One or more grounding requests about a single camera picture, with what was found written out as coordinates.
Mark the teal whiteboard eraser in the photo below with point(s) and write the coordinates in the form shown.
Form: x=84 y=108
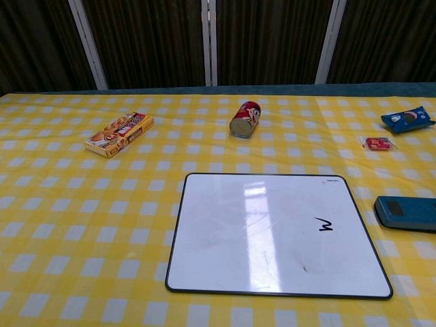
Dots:
x=408 y=214

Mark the white dry-erase board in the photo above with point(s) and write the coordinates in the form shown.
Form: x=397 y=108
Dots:
x=238 y=238

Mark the red cartoon drink can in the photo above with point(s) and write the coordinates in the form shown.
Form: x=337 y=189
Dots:
x=243 y=119

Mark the teal felt table cover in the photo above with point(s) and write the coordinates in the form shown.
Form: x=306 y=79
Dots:
x=272 y=89

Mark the yellow snack box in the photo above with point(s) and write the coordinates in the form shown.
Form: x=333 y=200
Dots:
x=119 y=134

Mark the black pleated curtain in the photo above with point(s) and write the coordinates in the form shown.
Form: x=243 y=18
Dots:
x=269 y=41
x=146 y=41
x=385 y=41
x=34 y=44

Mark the yellow white checkered tablecloth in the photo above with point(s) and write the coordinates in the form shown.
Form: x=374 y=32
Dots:
x=85 y=221

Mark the small red candy packet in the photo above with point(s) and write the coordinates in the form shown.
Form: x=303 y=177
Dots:
x=376 y=143

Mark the blue cookie packet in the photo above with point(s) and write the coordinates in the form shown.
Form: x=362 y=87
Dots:
x=398 y=120

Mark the white frame post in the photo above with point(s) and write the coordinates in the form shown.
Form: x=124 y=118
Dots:
x=209 y=41
x=329 y=41
x=85 y=41

